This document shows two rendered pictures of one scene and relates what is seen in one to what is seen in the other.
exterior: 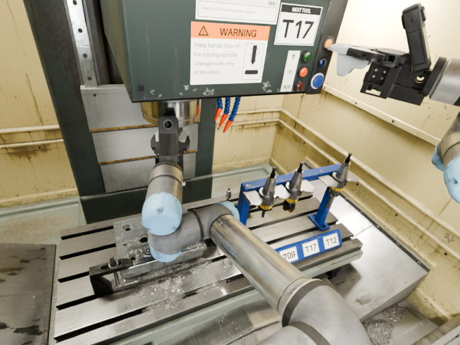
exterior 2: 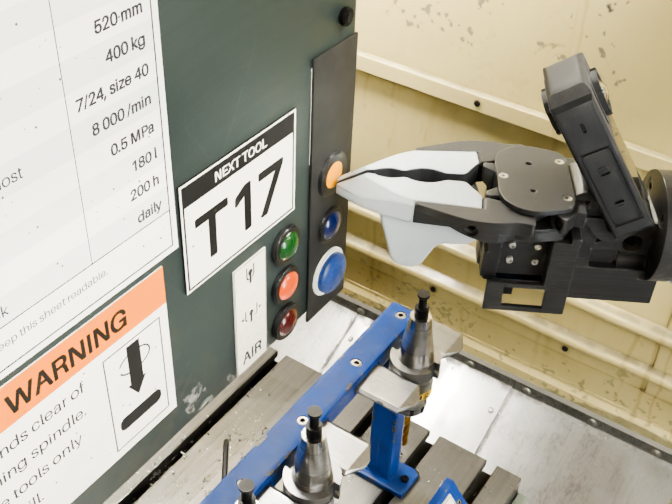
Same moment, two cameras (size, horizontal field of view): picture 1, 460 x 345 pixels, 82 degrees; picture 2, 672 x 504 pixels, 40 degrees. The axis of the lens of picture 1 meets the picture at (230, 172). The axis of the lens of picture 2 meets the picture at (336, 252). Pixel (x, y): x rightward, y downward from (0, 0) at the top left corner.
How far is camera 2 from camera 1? 34 cm
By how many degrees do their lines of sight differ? 24
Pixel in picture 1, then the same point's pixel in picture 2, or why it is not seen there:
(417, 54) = (617, 200)
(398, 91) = (584, 279)
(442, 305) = not seen: outside the picture
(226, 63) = (57, 457)
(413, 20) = (585, 127)
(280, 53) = (210, 298)
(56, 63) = not seen: outside the picture
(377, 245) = (546, 446)
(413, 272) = (652, 484)
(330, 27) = (328, 136)
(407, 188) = not seen: hidden behind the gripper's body
